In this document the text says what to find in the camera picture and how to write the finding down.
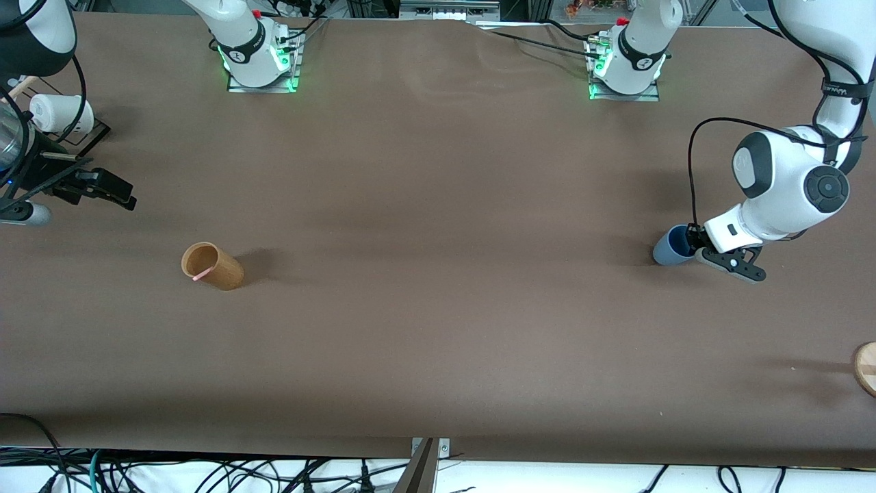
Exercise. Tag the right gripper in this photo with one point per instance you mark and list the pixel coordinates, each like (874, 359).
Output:
(46, 177)

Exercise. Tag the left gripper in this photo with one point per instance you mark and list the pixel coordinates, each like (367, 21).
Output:
(695, 236)

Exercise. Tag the blue cup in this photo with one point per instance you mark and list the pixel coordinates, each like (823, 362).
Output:
(667, 253)

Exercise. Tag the pink chopstick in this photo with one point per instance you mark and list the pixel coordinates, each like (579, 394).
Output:
(200, 276)

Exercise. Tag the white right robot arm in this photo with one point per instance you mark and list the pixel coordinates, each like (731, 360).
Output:
(250, 51)

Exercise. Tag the white paper cup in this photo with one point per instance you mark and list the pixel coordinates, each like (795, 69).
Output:
(58, 113)

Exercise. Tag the bamboo cup holder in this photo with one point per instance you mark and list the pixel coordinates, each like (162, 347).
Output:
(226, 272)

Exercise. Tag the wooden stick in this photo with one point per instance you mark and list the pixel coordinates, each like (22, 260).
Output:
(24, 85)

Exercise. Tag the round wooden board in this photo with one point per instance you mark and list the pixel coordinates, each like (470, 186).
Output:
(866, 370)

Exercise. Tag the grey metal box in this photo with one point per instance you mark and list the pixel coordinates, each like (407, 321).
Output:
(438, 10)

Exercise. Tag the dark metal pole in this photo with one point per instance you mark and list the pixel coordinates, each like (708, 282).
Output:
(417, 476)

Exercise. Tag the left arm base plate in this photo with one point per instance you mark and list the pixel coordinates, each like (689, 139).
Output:
(643, 97)

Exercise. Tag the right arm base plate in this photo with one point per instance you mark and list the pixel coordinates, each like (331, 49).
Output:
(263, 88)

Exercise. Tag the metal table bracket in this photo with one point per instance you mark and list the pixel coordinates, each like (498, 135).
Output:
(443, 446)

